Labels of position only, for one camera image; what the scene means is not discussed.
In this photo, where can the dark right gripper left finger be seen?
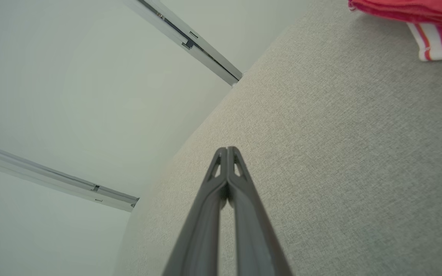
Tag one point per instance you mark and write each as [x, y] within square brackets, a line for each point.
[202, 230]

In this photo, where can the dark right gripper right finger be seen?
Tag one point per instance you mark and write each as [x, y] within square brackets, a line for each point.
[255, 237]

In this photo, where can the red shirt with white sleeves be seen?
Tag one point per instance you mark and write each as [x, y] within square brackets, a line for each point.
[416, 9]

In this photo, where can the grey fabric sofa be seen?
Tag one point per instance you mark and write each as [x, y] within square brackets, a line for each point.
[359, 153]

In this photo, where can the grey horizontal wall rail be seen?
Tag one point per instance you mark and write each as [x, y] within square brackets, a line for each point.
[52, 177]

